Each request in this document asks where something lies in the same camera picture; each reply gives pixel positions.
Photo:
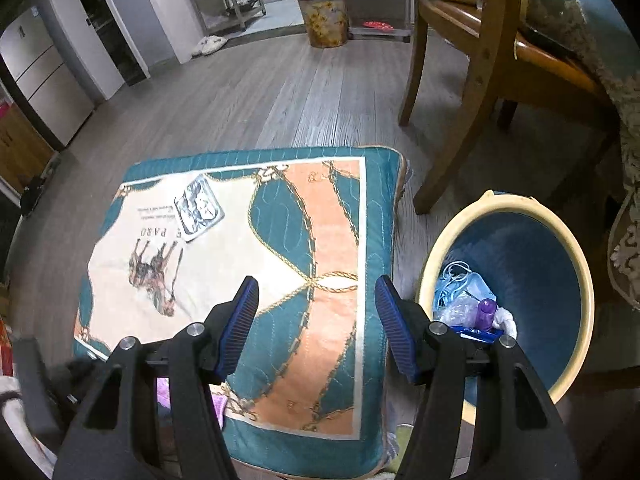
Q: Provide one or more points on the blue white packet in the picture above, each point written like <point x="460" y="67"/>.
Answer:
<point x="475" y="334"/>

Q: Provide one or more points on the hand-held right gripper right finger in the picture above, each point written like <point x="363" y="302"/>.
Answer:
<point x="395" y="330"/>

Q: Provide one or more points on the teal lace-trimmed tablecloth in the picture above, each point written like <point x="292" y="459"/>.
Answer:
<point x="600" y="35"/>

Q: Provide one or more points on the white tissue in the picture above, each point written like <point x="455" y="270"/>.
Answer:
<point x="506" y="322"/>

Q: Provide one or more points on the grey steel shelf cart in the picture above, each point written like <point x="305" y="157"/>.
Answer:
<point x="375" y="5"/>

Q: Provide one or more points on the blue bin with yellow rim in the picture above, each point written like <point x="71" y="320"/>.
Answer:
<point x="540" y="260"/>

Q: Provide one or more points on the white slipper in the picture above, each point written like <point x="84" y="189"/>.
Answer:
<point x="216" y="44"/>
<point x="200" y="49"/>

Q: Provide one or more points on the red item on cart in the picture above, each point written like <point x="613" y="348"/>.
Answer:
<point x="377" y="25"/>

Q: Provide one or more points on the silver refrigerator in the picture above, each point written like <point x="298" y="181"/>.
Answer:
<point x="45" y="75"/>

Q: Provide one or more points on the black frying pan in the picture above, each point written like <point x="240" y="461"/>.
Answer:
<point x="245" y="5"/>

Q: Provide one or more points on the wooden chair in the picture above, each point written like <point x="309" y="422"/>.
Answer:
<point x="480" y="85"/>

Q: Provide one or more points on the floral waste bin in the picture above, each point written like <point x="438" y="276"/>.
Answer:
<point x="325" y="25"/>

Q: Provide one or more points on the blue face mask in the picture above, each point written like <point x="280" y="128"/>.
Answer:
<point x="470" y="287"/>

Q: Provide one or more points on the clear plastic wrap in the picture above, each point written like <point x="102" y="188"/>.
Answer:
<point x="457" y="312"/>

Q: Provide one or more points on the purple cloth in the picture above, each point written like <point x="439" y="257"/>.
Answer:
<point x="218" y="410"/>

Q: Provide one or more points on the teal printed floor cushion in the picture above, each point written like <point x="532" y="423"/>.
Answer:
<point x="320" y="210"/>

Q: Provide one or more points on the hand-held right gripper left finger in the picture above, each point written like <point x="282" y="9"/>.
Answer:
<point x="240" y="330"/>

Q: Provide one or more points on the purple bottle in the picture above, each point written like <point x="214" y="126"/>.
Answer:
<point x="487" y="312"/>

